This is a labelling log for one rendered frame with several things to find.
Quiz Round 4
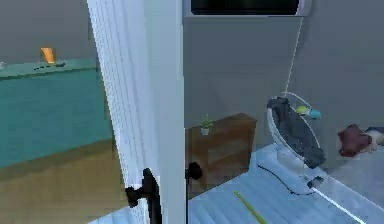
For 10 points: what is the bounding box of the small green houseplant white pot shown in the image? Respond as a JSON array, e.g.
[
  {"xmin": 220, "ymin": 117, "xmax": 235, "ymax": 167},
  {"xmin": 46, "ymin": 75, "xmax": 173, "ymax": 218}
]
[{"xmin": 198, "ymin": 113, "xmax": 215, "ymax": 137}]

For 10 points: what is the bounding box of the orange vase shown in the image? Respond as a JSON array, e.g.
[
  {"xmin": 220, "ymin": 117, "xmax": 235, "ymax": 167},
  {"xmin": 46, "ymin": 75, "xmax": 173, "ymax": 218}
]
[{"xmin": 40, "ymin": 47, "xmax": 56, "ymax": 65}]

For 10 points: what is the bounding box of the white room door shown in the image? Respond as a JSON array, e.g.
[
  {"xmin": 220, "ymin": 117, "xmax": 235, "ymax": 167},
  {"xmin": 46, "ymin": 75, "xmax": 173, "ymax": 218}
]
[{"xmin": 86, "ymin": 0, "xmax": 187, "ymax": 224}]

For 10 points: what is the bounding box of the brown wooden chest of drawers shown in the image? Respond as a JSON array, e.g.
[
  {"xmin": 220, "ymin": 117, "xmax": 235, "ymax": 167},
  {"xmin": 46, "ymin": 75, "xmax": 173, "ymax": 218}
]
[{"xmin": 185, "ymin": 112, "xmax": 258, "ymax": 200}]

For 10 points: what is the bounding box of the white baby bouncer dark seat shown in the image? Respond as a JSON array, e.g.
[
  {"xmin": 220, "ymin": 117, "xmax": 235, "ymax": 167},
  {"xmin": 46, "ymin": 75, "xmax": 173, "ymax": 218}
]
[{"xmin": 256, "ymin": 91, "xmax": 368, "ymax": 224}]

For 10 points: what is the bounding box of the yellow green stick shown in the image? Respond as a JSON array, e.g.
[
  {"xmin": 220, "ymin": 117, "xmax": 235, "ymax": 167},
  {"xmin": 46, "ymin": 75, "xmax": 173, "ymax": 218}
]
[{"xmin": 233, "ymin": 189, "xmax": 268, "ymax": 224}]

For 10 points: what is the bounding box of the teal counter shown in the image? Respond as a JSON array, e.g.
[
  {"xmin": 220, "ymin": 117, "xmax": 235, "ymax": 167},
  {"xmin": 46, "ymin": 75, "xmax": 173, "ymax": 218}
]
[{"xmin": 0, "ymin": 58, "xmax": 114, "ymax": 169}]

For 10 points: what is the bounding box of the white pillow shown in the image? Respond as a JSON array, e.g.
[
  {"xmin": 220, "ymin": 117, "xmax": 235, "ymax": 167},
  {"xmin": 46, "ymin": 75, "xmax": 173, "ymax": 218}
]
[{"xmin": 363, "ymin": 129, "xmax": 384, "ymax": 153}]

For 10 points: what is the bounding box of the black door handle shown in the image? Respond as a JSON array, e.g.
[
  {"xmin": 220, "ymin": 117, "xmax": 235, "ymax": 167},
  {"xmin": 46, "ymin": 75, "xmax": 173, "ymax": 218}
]
[
  {"xmin": 124, "ymin": 167, "xmax": 163, "ymax": 224},
  {"xmin": 185, "ymin": 161, "xmax": 204, "ymax": 184}
]

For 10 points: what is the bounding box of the dark window white frame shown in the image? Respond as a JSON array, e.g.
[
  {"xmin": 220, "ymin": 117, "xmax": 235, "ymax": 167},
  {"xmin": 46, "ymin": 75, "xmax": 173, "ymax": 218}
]
[{"xmin": 182, "ymin": 0, "xmax": 314, "ymax": 18}]

